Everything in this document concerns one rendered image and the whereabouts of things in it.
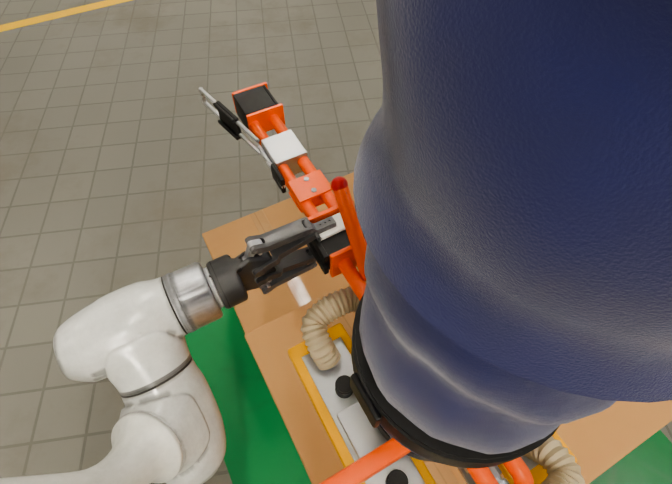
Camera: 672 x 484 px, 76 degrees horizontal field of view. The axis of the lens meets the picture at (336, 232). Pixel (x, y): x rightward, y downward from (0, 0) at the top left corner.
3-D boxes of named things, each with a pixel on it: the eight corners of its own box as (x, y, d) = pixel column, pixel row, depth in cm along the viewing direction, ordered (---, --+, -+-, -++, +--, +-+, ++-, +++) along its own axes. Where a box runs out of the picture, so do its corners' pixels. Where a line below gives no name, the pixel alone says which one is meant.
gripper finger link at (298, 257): (257, 281, 64) (257, 286, 65) (323, 258, 69) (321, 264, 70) (247, 261, 66) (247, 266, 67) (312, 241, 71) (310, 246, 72)
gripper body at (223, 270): (197, 252, 62) (258, 227, 64) (211, 281, 69) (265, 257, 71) (216, 294, 58) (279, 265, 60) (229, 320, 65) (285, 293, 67)
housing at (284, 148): (310, 169, 81) (309, 151, 77) (277, 182, 79) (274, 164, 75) (294, 145, 84) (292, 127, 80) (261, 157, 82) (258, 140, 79)
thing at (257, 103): (285, 125, 87) (283, 104, 83) (251, 137, 85) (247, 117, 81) (268, 101, 91) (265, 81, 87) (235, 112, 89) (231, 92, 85)
